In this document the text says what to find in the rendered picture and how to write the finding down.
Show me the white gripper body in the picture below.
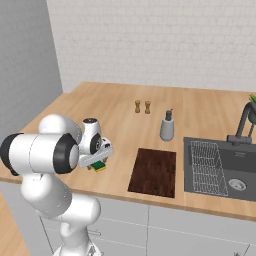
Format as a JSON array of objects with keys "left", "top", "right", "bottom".
[{"left": 78, "top": 146, "right": 115, "bottom": 169}]

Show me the green and yellow sponge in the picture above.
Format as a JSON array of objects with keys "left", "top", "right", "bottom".
[{"left": 90, "top": 159, "right": 107, "bottom": 174}]

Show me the dark brown cutting board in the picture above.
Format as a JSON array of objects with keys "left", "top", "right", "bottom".
[{"left": 127, "top": 147, "right": 177, "bottom": 199}]

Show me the white cupboard drawer front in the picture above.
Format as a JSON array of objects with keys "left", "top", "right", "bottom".
[
  {"left": 39, "top": 195, "right": 150, "bottom": 256},
  {"left": 145, "top": 205, "right": 256, "bottom": 256}
]

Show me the grey soap dispenser bottle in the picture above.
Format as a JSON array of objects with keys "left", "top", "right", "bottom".
[{"left": 159, "top": 108, "right": 176, "bottom": 142}]

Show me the dark grey sink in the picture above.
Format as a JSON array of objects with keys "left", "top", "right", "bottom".
[{"left": 183, "top": 136, "right": 256, "bottom": 203}]

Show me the dark grey tap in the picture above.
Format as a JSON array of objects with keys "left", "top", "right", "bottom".
[{"left": 226, "top": 101, "right": 256, "bottom": 148}]

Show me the green potted plant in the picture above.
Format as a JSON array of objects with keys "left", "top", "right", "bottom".
[{"left": 248, "top": 93, "right": 256, "bottom": 125}]

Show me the wire drying rack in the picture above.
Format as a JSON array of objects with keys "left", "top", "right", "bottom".
[{"left": 190, "top": 140, "right": 230, "bottom": 197}]

